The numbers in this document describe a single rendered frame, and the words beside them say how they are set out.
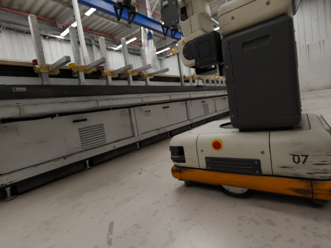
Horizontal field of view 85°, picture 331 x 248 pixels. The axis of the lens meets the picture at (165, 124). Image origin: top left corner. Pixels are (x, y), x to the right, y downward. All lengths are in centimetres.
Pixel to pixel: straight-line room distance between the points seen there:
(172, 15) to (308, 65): 1076
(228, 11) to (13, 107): 124
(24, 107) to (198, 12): 115
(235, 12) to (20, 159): 154
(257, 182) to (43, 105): 130
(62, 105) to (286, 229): 139
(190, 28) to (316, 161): 83
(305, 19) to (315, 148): 1143
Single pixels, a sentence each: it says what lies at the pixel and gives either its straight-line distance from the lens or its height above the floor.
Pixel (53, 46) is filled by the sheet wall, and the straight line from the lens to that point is 992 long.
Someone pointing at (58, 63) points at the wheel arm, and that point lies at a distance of 132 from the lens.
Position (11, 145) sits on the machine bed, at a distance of 159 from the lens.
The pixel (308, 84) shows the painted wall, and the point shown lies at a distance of 1162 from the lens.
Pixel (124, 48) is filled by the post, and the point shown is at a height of 106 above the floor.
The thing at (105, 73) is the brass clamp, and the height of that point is 80.
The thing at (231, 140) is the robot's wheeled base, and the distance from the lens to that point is 80.
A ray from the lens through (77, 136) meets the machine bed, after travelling 174.
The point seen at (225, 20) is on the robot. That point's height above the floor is 74.
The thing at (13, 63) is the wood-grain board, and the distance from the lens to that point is 163.
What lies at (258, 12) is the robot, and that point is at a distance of 83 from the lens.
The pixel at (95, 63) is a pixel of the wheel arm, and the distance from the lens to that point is 144.
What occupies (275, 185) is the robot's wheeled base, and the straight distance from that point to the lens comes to 81.
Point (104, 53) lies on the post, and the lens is 173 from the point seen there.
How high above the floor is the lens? 43
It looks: 5 degrees down
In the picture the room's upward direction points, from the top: 9 degrees counter-clockwise
